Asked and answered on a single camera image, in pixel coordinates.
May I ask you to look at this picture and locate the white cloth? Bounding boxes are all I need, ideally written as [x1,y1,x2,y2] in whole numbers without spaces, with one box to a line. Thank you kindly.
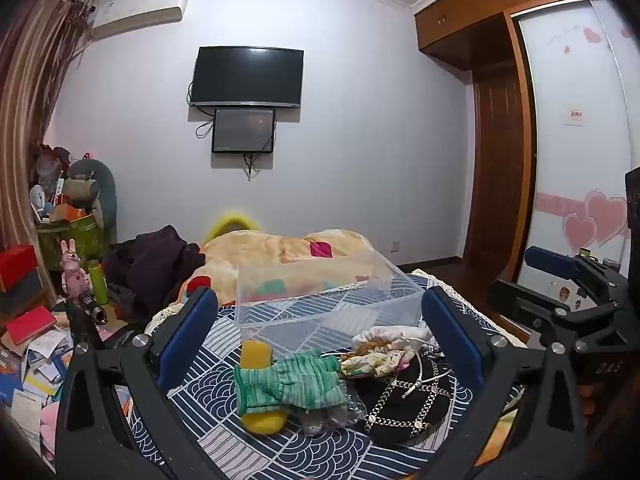
[352,325,436,356]

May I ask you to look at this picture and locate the green bag of clutter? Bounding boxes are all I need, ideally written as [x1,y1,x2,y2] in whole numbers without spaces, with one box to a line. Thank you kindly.
[37,215,109,272]

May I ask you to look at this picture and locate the clear plastic storage box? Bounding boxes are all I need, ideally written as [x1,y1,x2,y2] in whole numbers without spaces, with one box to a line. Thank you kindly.
[236,250,425,343]

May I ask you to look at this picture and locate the pink rabbit toy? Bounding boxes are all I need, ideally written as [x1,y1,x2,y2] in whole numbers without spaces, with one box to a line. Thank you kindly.
[60,239,92,294]

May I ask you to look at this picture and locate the floral beige blanket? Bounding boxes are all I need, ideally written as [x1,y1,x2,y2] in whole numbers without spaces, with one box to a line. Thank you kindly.
[180,229,397,307]

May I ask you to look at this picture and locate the pile of papers and books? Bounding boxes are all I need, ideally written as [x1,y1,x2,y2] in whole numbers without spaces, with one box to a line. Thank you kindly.
[0,330,77,461]

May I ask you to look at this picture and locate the yellow sponge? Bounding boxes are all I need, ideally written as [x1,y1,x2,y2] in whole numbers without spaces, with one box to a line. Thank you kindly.
[239,340,290,435]

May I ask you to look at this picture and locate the small black wall monitor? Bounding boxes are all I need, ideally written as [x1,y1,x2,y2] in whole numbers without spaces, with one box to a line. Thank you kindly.
[211,108,277,155]

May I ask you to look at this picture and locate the small white fan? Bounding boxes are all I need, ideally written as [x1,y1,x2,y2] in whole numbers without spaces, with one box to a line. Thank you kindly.
[29,185,49,222]

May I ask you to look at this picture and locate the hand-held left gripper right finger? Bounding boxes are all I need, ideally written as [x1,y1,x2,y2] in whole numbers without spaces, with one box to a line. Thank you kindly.
[421,286,588,480]

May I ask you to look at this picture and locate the striped brown curtain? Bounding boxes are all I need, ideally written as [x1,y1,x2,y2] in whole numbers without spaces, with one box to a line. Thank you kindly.
[0,0,95,261]

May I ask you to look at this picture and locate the red box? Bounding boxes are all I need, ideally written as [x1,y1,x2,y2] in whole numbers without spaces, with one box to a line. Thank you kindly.
[0,245,41,293]

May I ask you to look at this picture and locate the black hat with chain pattern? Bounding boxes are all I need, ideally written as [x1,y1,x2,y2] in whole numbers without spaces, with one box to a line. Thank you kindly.
[350,355,482,448]

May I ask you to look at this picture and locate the blue white patterned bedsheet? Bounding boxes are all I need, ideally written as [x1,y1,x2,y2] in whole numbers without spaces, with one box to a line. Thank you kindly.
[120,267,532,480]

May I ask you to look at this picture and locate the clear plastic bag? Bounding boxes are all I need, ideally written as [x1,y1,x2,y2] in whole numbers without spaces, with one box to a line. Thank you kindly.
[300,385,371,436]

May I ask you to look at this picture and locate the yellow hat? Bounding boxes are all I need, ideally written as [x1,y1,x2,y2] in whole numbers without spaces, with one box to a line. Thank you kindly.
[202,207,263,243]

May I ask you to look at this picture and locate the brown wooden door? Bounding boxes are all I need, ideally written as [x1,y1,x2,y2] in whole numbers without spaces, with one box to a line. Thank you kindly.
[462,67,527,264]

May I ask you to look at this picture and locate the floral cloth doll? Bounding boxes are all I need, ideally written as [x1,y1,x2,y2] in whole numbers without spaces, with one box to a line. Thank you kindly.
[340,340,416,378]

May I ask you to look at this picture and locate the green knitted glove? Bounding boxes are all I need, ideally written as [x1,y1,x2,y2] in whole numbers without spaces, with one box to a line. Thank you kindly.
[234,350,351,417]

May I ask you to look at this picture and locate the pink heart stickers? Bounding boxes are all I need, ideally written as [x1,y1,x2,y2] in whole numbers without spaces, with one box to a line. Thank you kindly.
[562,189,632,261]

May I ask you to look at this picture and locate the black television cable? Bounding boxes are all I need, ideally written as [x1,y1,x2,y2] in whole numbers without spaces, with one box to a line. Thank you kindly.
[188,80,216,139]

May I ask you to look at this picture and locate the white cord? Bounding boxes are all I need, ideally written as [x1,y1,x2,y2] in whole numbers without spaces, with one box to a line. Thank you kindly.
[395,344,452,401]

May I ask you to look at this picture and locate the wooden wardrobe with sliding doors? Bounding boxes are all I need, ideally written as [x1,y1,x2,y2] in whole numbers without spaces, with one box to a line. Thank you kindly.
[412,0,640,306]

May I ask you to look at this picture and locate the black wall television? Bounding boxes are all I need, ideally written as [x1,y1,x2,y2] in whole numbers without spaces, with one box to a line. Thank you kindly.
[191,46,305,110]

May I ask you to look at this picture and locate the white air conditioner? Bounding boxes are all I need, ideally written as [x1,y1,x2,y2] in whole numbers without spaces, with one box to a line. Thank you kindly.
[90,0,190,41]

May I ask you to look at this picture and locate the grey plush toy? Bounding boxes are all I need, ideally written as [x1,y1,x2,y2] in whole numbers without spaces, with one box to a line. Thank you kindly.
[62,159,119,246]

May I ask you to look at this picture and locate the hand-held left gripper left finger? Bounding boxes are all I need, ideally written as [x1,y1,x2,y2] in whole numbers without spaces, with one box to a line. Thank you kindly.
[54,286,221,480]

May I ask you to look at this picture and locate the green bottle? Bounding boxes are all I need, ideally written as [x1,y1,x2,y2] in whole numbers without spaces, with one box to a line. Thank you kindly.
[87,259,110,306]

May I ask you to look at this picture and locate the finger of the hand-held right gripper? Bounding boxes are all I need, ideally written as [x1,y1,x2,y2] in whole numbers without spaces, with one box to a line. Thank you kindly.
[487,277,568,332]
[524,245,585,283]

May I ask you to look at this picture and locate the dark clothes pile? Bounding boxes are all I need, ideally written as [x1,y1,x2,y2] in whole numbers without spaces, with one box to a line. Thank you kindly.
[102,225,207,322]

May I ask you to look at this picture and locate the red book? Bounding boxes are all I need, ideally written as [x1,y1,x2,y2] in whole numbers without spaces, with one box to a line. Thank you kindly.
[5,305,59,346]

